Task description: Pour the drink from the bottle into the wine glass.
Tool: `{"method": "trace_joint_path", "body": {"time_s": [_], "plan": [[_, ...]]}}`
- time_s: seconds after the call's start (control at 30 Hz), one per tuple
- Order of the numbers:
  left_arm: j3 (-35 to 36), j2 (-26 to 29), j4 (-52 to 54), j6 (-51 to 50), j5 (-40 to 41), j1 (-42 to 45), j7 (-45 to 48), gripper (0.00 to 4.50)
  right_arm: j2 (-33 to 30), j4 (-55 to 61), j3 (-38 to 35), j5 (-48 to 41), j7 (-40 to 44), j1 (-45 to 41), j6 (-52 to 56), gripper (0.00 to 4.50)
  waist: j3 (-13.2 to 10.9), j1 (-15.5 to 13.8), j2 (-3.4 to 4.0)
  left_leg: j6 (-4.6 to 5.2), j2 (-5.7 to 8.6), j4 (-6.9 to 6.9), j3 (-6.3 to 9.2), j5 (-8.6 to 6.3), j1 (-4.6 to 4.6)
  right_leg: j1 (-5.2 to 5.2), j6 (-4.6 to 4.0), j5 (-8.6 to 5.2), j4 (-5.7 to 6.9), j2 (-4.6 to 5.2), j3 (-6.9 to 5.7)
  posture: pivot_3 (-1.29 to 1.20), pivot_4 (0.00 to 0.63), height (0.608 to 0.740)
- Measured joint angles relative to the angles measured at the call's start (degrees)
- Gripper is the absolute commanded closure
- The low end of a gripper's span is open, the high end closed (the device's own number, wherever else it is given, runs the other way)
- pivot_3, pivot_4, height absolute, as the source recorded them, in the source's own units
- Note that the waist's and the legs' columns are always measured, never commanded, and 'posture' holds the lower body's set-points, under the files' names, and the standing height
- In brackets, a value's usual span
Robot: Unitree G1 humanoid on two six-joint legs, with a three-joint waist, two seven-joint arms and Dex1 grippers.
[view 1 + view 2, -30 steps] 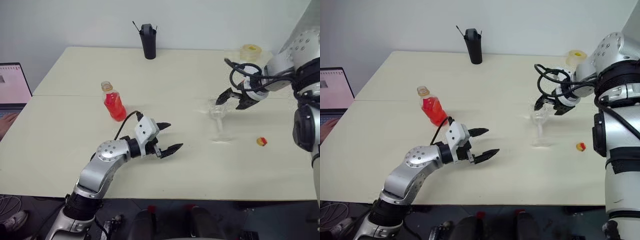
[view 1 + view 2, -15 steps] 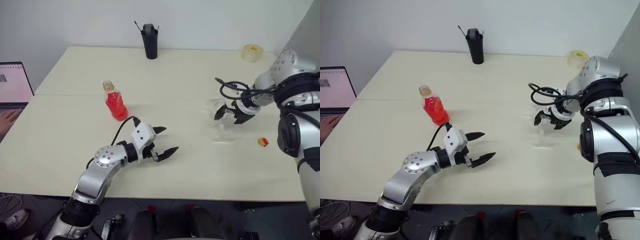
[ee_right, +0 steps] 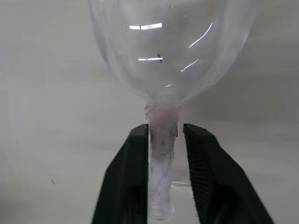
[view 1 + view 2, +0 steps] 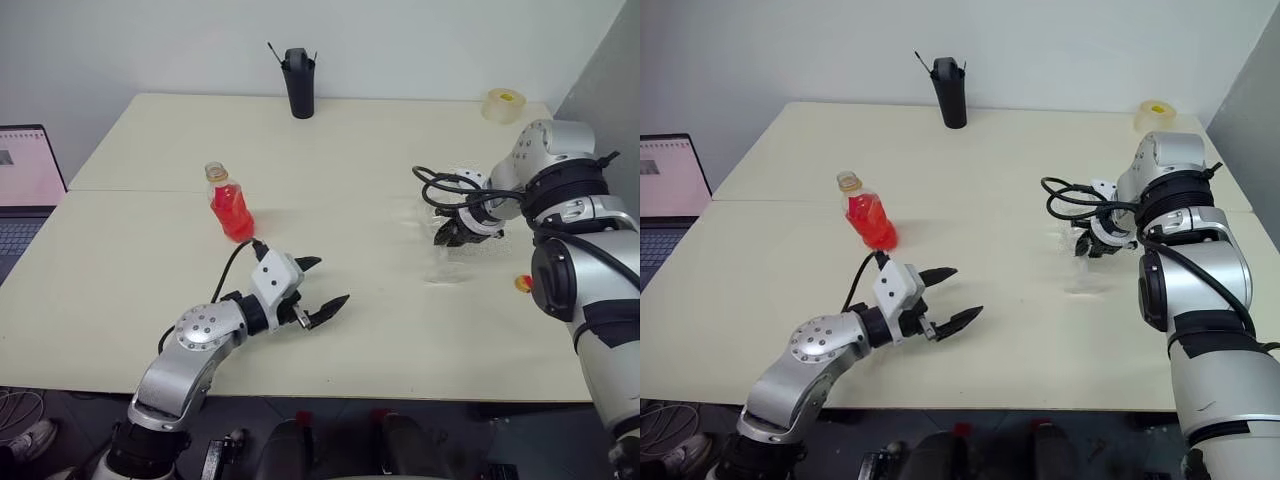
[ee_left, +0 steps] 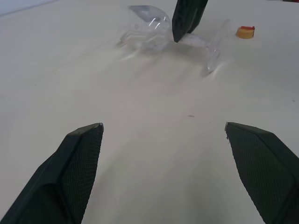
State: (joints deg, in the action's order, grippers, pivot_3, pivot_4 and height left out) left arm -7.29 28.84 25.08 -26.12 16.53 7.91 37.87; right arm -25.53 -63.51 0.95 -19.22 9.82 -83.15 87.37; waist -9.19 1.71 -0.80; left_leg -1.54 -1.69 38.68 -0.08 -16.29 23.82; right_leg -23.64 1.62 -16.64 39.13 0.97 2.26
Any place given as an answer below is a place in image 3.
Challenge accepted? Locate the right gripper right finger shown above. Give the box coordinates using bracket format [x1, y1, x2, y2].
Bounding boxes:
[183, 123, 275, 224]

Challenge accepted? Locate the clear wine glass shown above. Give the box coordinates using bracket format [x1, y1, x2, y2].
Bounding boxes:
[87, 0, 261, 222]

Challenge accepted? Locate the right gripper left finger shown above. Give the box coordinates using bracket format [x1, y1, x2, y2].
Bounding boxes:
[90, 123, 150, 224]

